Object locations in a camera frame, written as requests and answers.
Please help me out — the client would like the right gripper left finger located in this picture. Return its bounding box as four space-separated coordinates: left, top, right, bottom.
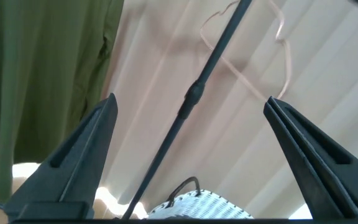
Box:
4 92 119 220

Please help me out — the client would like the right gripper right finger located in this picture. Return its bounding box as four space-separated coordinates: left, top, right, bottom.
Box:
263 95 358 219

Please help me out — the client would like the green printed t-shirt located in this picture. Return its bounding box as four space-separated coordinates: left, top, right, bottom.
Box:
0 0 125 203

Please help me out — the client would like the pink clothes hanger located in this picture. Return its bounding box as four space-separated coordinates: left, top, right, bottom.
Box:
200 0 293 102

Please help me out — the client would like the white laundry basket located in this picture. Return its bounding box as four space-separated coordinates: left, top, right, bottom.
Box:
147 176 255 220

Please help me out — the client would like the black clothes rack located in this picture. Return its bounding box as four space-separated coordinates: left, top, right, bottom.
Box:
121 0 358 220

